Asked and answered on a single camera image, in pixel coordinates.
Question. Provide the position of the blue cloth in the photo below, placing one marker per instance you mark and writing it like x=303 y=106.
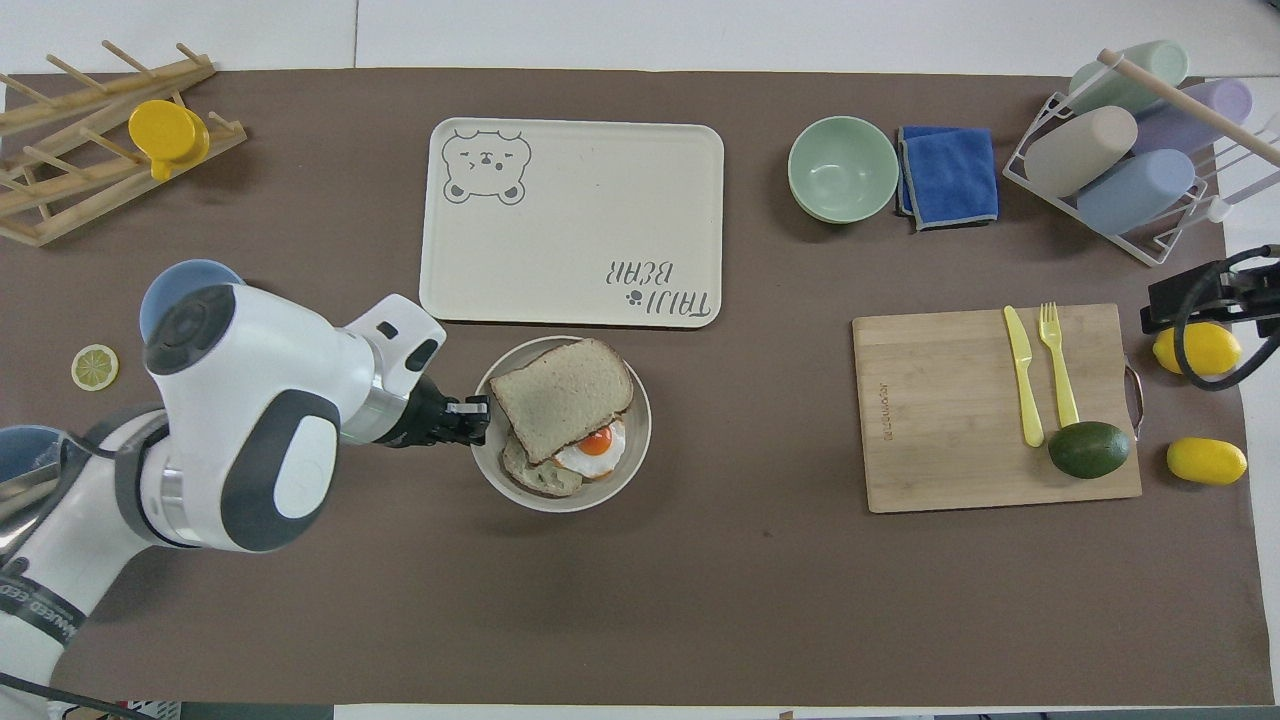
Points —
x=950 y=175

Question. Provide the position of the beige round plate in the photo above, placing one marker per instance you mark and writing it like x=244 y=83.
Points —
x=620 y=470

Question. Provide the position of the green cup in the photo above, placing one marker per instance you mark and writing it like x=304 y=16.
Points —
x=1125 y=80

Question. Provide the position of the purple cup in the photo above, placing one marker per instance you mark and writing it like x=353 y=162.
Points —
x=1195 y=120

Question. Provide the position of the beige cup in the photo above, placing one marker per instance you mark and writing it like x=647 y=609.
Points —
x=1080 y=150

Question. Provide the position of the wooden rod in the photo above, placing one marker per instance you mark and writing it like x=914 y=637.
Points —
x=1190 y=103

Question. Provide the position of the green avocado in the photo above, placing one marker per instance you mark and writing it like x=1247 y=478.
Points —
x=1090 y=450

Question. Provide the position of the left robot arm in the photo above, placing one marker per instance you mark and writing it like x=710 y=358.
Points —
x=250 y=400

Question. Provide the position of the brown bread slice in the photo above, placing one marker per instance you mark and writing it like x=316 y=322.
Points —
x=560 y=395

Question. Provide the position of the yellow lemon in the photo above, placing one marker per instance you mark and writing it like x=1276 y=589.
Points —
x=1206 y=461
x=1215 y=345

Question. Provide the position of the green bowl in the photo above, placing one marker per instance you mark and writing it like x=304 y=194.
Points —
x=842 y=168

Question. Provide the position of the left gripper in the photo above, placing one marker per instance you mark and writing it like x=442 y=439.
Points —
x=424 y=418

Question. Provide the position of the wooden cutting board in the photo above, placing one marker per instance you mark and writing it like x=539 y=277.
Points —
x=940 y=420

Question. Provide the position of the bread slice with holes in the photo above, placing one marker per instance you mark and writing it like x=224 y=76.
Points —
x=535 y=478

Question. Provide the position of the wooden dish rack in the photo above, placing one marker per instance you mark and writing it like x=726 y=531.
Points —
x=70 y=190

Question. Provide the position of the yellow plastic knife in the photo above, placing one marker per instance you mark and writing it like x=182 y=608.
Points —
x=1022 y=370

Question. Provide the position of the yellow cup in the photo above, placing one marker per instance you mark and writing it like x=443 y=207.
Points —
x=165 y=132

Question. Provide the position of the lemon slice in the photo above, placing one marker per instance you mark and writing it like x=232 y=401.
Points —
x=95 y=367

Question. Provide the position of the blue bowl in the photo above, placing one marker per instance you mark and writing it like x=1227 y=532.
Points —
x=25 y=445
x=190 y=270

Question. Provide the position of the fried egg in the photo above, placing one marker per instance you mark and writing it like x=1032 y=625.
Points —
x=596 y=448

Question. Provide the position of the yellow plastic fork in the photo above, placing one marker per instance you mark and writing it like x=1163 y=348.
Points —
x=1058 y=370

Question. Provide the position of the light blue cup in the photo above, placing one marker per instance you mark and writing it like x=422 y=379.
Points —
x=1135 y=192

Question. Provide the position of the cream tray with bear print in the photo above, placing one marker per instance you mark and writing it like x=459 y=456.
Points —
x=600 y=210

